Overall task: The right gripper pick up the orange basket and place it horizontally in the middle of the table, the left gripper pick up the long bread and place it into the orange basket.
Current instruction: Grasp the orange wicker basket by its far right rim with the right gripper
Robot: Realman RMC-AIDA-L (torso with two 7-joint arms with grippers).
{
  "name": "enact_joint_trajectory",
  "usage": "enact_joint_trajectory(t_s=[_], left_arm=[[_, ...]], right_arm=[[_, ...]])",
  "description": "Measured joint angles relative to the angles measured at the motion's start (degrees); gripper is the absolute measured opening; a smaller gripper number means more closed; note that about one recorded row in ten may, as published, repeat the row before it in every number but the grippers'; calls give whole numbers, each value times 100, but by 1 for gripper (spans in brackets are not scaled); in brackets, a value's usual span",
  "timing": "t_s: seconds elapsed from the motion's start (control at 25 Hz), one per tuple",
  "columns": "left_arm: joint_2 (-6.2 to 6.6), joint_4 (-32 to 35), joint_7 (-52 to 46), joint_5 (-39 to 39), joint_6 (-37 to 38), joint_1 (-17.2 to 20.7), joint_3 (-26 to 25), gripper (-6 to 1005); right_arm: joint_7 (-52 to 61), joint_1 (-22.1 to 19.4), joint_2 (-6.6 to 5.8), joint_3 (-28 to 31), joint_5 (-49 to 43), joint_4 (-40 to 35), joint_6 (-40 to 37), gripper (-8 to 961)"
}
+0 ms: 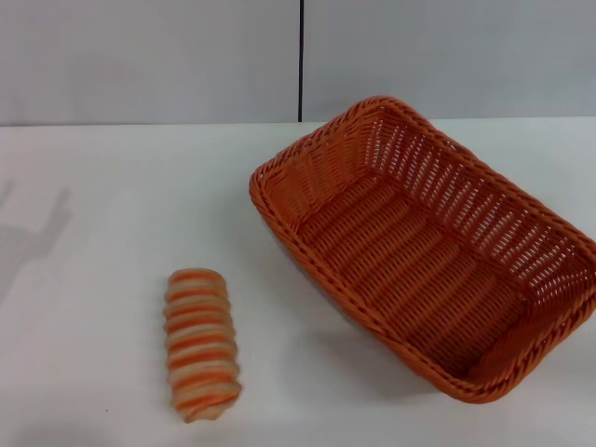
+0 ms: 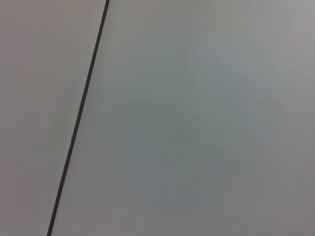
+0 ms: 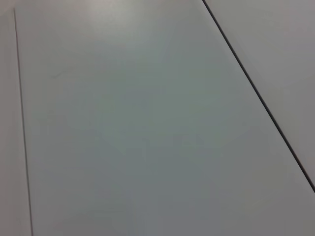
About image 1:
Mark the black vertical wall strip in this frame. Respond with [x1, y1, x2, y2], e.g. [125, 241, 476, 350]
[297, 0, 306, 124]

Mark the orange woven plastic basket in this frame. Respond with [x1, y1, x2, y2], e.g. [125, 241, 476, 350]
[249, 95, 596, 405]

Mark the orange striped bread roll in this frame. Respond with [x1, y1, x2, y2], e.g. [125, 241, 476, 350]
[162, 267, 245, 413]

